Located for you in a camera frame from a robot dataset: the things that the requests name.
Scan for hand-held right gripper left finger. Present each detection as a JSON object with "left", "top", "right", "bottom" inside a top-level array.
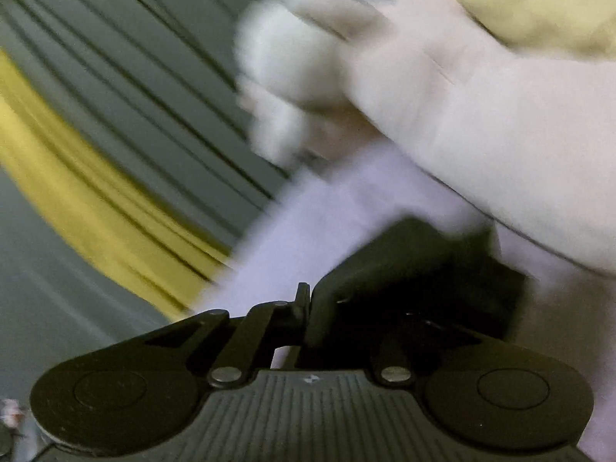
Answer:
[{"left": 113, "top": 282, "right": 312, "bottom": 389}]

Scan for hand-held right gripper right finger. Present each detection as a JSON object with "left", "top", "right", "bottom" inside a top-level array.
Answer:
[{"left": 368, "top": 316, "right": 527, "bottom": 389}]

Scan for black pants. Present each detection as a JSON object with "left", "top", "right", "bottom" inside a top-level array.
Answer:
[{"left": 302, "top": 216, "right": 529, "bottom": 353}]

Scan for smooth grey curtain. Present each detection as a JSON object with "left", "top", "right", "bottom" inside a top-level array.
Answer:
[{"left": 0, "top": 166, "right": 179, "bottom": 402}]

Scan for yellow curtain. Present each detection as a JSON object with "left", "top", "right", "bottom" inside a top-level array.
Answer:
[{"left": 0, "top": 47, "right": 232, "bottom": 321}]

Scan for white fluffy pillow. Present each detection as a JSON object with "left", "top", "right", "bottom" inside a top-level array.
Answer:
[{"left": 233, "top": 0, "right": 386, "bottom": 167}]

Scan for pleated grey curtain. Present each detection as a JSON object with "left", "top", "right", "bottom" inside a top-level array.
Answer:
[{"left": 0, "top": 0, "right": 309, "bottom": 203}]

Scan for cream pillow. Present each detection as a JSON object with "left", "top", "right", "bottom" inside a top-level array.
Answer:
[{"left": 450, "top": 0, "right": 616, "bottom": 61}]

